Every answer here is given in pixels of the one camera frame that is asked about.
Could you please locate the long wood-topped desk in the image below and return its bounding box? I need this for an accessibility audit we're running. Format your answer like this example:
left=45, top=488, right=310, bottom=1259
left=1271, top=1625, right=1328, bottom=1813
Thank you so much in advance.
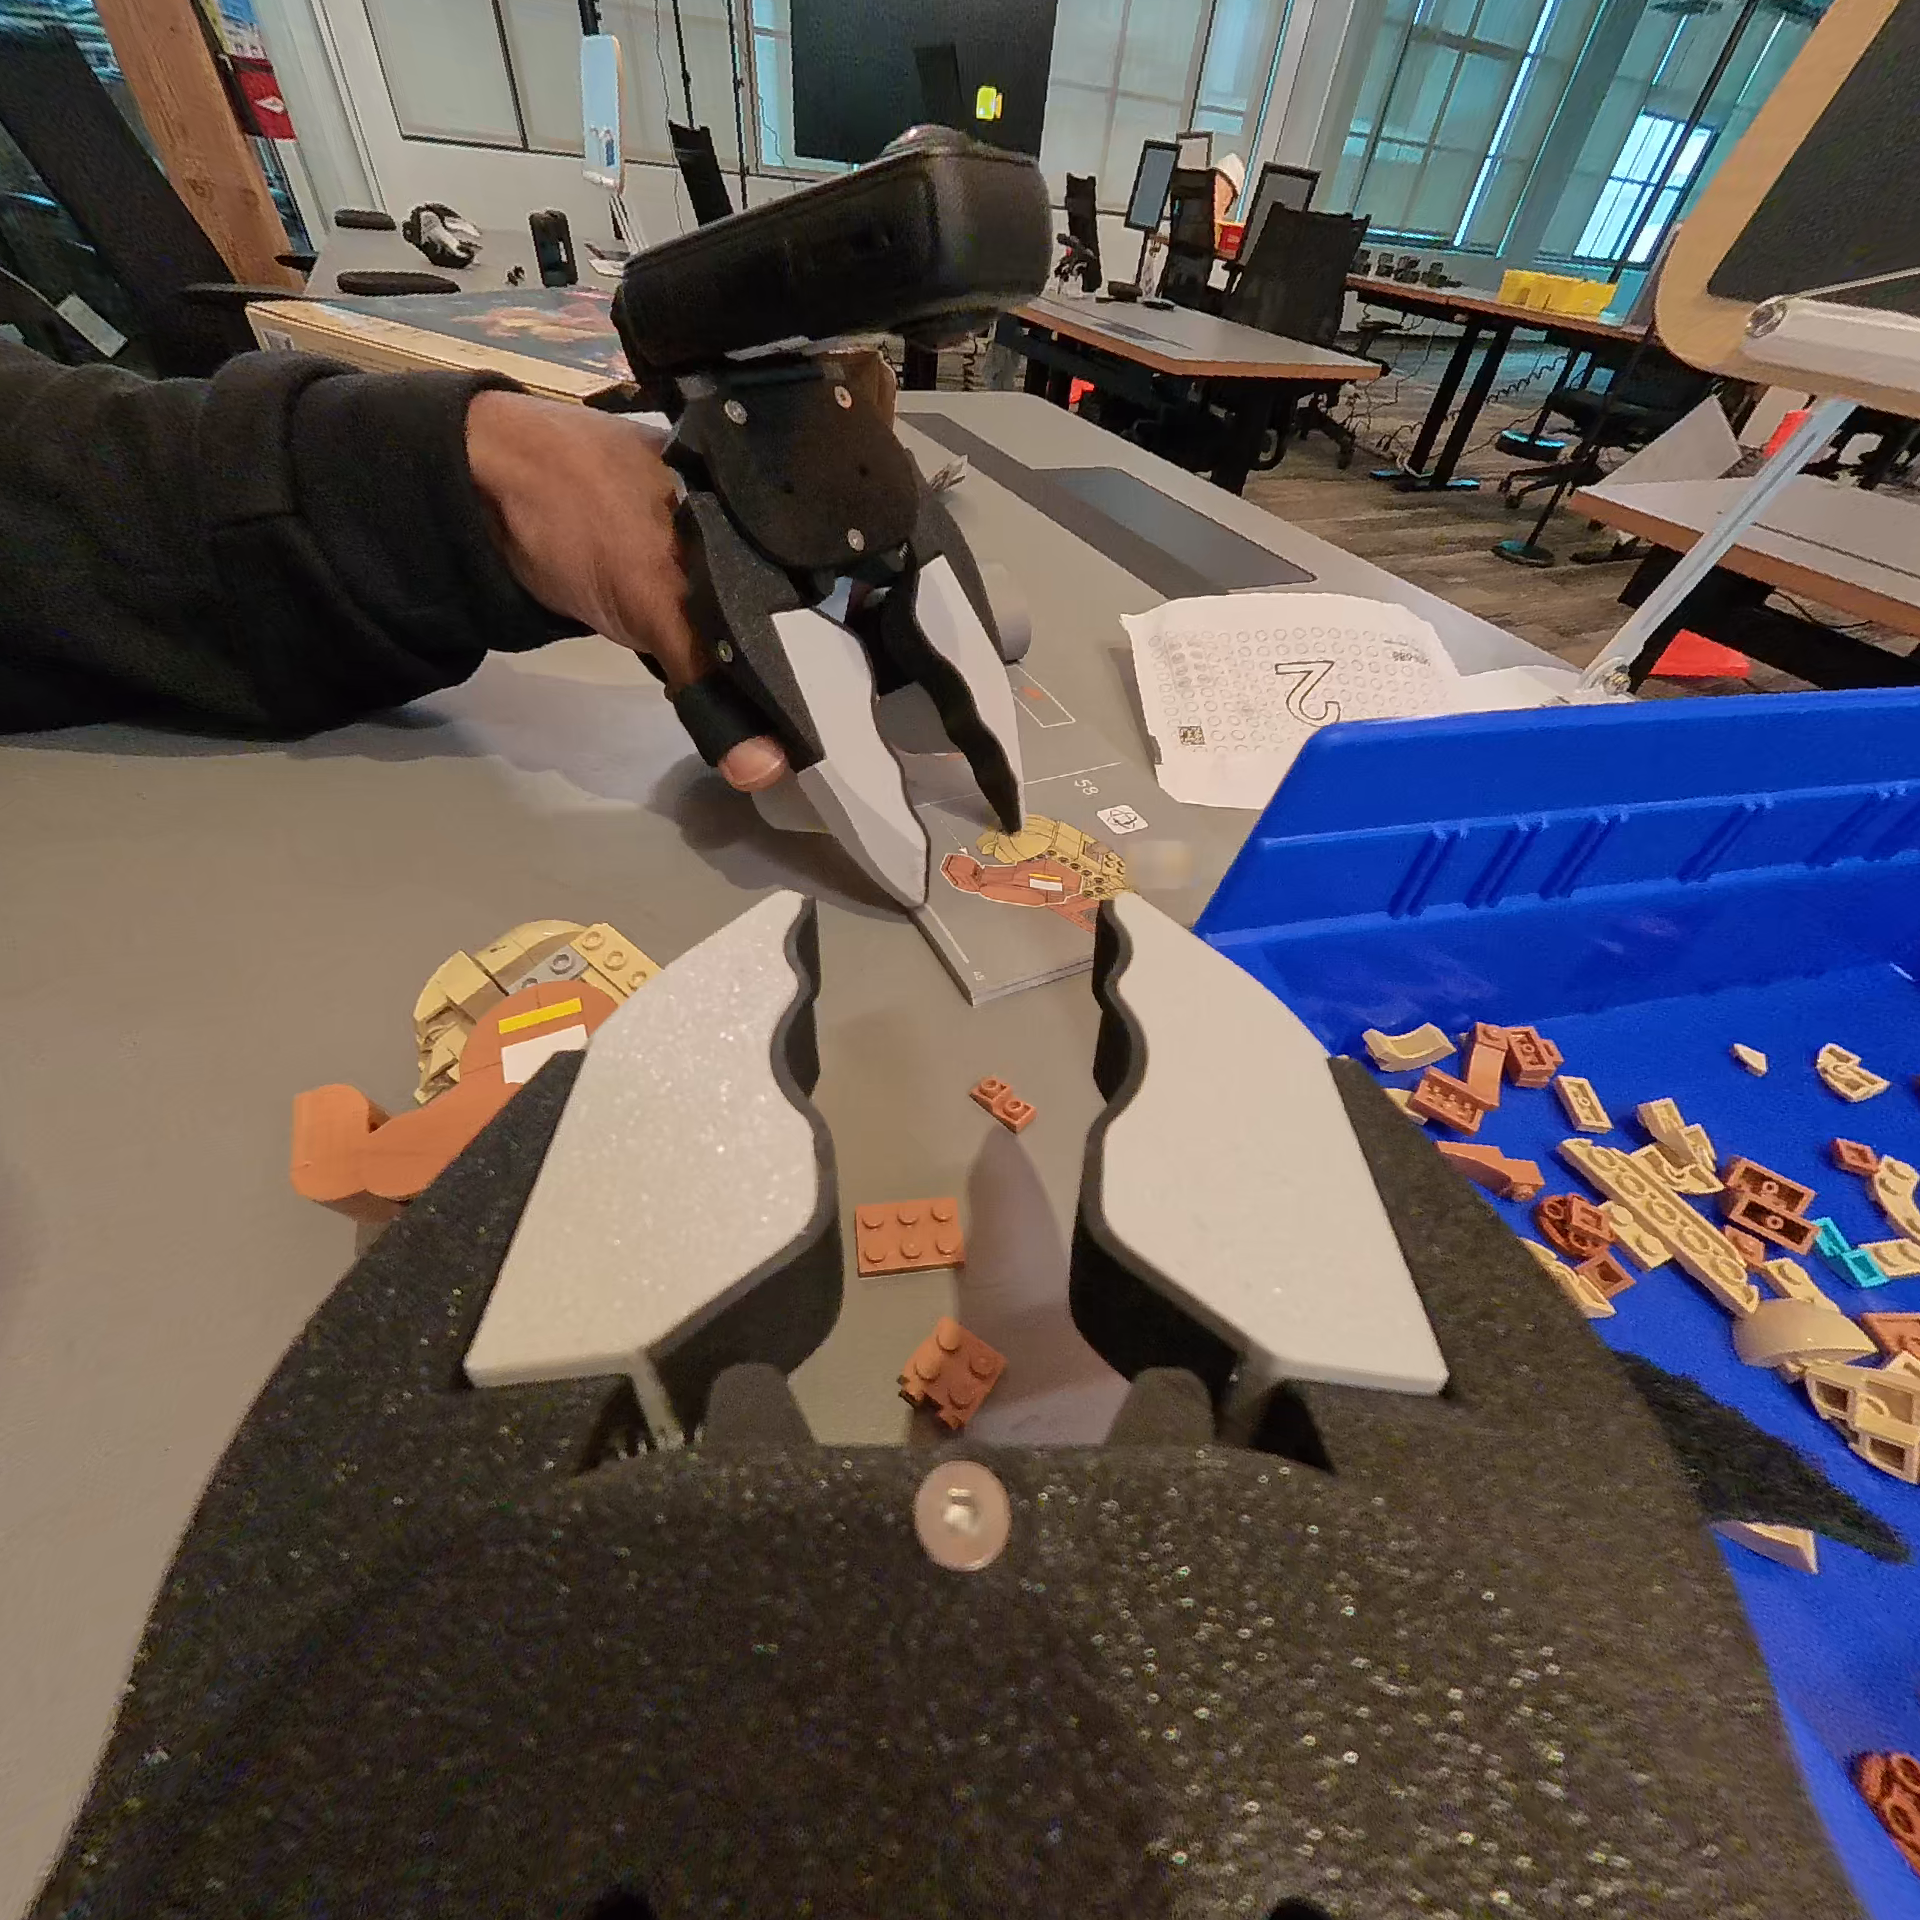
left=1346, top=269, right=1667, bottom=496

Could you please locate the grey instruction booklet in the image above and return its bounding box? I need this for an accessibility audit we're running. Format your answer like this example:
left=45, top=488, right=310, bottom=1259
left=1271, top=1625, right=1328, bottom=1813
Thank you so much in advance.
left=749, top=661, right=1172, bottom=1008

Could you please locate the wooden post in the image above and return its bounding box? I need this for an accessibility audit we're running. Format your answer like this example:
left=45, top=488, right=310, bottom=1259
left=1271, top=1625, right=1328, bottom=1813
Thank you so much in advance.
left=95, top=0, right=309, bottom=256

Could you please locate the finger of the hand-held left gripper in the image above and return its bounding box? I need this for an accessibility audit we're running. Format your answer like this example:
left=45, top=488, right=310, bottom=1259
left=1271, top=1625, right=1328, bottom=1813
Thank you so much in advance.
left=772, top=603, right=932, bottom=912
left=874, top=507, right=1029, bottom=837

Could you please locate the blue plastic bin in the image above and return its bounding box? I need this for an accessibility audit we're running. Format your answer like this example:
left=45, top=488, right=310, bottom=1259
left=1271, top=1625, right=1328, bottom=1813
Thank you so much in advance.
left=1198, top=688, right=1920, bottom=1920

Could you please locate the brown angled brick piece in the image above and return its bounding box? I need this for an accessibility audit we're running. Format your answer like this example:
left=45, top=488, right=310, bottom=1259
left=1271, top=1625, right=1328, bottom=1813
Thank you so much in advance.
left=895, top=1317, right=1011, bottom=1433

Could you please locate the white perforated paper bag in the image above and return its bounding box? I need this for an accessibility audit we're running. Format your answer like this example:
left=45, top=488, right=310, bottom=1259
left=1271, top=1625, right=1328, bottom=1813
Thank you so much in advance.
left=1122, top=590, right=1478, bottom=811

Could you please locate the wood-rimmed black board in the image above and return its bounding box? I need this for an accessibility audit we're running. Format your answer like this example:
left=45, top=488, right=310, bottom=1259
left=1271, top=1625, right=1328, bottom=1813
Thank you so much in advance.
left=1658, top=0, right=1920, bottom=423

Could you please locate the person's left forearm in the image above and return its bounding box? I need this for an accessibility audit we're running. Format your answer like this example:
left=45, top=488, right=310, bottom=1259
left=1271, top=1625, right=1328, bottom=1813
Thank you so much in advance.
left=0, top=343, right=602, bottom=739

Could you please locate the large dark wall screen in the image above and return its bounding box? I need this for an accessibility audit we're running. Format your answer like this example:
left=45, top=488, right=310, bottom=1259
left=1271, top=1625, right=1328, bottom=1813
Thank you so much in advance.
left=790, top=0, right=1059, bottom=160

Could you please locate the printed cardboard box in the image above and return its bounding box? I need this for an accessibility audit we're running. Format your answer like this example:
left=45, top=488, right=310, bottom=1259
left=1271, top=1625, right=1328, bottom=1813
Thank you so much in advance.
left=247, top=286, right=646, bottom=406

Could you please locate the wood-topped office desk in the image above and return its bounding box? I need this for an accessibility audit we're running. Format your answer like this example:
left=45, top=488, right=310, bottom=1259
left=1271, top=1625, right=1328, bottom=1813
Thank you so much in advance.
left=989, top=293, right=1383, bottom=496

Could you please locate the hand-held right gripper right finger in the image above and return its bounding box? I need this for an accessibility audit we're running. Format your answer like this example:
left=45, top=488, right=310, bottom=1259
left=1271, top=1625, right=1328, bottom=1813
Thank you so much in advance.
left=1067, top=895, right=1452, bottom=1449

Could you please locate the reddish brown round brick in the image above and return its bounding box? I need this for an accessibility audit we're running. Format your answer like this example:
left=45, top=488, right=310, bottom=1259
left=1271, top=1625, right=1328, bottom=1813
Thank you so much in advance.
left=1851, top=1746, right=1920, bottom=1870

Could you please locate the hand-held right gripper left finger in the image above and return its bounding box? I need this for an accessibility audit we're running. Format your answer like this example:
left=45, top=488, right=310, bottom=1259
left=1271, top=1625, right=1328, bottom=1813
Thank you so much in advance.
left=461, top=889, right=842, bottom=1449

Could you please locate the white paper sheet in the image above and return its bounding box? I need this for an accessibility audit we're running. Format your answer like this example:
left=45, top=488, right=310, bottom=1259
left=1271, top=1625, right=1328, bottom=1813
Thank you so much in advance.
left=1447, top=662, right=1636, bottom=713

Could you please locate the black mesh office chair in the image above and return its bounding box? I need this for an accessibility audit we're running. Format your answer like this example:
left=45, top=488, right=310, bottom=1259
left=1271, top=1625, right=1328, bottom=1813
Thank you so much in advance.
left=1222, top=200, right=1373, bottom=465

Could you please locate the tan and brown brick model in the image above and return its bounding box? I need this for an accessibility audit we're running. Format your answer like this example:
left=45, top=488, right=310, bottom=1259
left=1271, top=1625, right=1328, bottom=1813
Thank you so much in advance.
left=288, top=919, right=663, bottom=1207

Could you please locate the white metal stand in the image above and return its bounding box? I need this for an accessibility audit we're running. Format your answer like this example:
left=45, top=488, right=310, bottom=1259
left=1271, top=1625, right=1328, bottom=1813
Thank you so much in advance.
left=1582, top=293, right=1920, bottom=705

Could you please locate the brown six-stud plate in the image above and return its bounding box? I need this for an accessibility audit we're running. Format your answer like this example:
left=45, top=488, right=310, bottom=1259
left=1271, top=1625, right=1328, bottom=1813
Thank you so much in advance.
left=854, top=1194, right=968, bottom=1277

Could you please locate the pile of loose toy bricks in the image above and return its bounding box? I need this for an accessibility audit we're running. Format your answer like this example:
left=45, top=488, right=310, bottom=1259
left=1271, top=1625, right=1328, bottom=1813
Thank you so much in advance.
left=1358, top=1019, right=1920, bottom=1577

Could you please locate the grey desk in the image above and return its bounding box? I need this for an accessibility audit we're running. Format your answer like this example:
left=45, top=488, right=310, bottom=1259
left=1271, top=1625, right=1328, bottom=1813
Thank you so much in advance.
left=0, top=391, right=1592, bottom=1920

